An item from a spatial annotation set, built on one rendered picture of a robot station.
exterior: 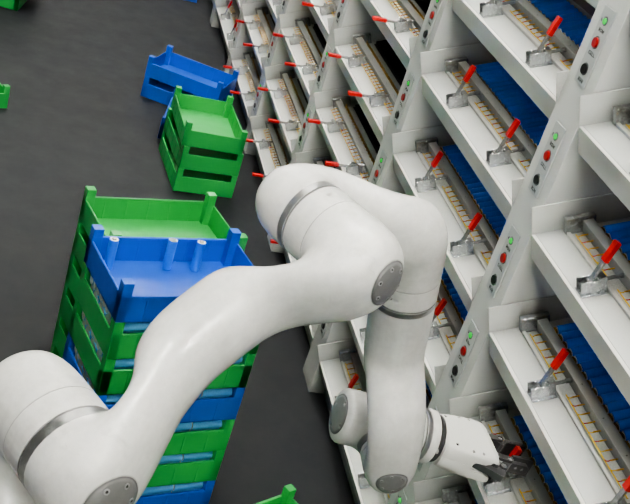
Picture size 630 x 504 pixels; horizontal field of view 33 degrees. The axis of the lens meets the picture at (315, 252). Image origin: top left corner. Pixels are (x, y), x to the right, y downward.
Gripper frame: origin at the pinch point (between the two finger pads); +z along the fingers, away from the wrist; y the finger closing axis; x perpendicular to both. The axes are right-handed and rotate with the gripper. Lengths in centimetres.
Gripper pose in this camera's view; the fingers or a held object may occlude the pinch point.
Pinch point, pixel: (514, 457)
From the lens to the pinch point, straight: 177.8
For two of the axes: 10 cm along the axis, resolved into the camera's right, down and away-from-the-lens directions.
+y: 1.7, 5.0, -8.5
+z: 9.0, 2.7, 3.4
